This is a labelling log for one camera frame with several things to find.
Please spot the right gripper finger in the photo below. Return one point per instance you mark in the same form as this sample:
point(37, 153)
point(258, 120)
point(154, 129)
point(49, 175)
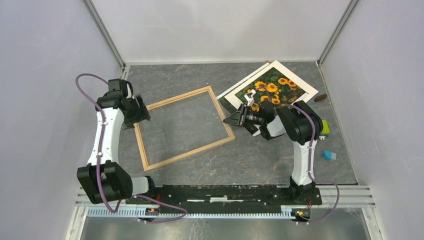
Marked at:
point(237, 116)
point(233, 120)

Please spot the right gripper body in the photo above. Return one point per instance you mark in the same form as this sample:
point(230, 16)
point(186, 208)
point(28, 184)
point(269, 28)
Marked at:
point(253, 117)

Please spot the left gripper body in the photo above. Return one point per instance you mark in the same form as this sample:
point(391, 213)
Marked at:
point(133, 116)

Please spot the white mat board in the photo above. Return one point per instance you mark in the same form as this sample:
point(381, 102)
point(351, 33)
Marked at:
point(298, 79)

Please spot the sunflower photo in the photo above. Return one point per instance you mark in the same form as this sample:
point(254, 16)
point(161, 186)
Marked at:
point(275, 84)

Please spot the clear glass pane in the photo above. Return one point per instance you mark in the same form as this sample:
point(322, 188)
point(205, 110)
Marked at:
point(180, 127)

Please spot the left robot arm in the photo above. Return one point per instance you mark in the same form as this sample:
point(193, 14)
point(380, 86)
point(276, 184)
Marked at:
point(103, 179)

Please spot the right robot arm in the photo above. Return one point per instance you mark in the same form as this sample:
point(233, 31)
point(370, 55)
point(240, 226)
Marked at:
point(300, 123)

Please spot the small brown block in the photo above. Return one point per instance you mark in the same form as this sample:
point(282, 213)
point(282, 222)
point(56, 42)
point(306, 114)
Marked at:
point(320, 98)

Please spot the toy car with green block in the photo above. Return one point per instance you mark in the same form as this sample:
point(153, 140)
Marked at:
point(325, 130)

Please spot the blue toy block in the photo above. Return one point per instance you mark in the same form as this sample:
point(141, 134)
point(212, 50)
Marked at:
point(329, 155)

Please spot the wooden picture frame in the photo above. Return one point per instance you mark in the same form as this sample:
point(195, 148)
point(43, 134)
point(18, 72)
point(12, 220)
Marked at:
point(151, 107)

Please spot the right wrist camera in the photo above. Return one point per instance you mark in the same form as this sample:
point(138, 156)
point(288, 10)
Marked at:
point(249, 97)

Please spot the blue white cable duct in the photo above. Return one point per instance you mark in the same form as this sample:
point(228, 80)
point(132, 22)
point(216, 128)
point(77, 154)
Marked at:
point(142, 213)

